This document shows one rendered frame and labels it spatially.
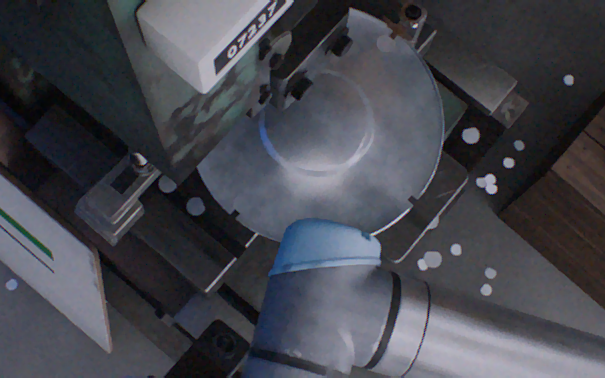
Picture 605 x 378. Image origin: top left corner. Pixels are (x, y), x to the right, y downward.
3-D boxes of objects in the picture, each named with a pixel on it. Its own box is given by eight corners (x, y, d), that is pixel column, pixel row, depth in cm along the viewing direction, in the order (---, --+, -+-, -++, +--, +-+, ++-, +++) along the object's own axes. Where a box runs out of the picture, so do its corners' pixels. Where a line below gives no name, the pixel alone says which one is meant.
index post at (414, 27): (416, 43, 106) (431, 8, 97) (402, 59, 106) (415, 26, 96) (399, 30, 107) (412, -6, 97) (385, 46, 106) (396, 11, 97)
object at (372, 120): (492, 109, 95) (494, 107, 95) (332, 301, 90) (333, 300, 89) (301, -40, 99) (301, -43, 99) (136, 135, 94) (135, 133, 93)
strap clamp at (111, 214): (208, 144, 102) (201, 115, 92) (113, 246, 98) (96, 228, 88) (171, 114, 102) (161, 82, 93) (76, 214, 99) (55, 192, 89)
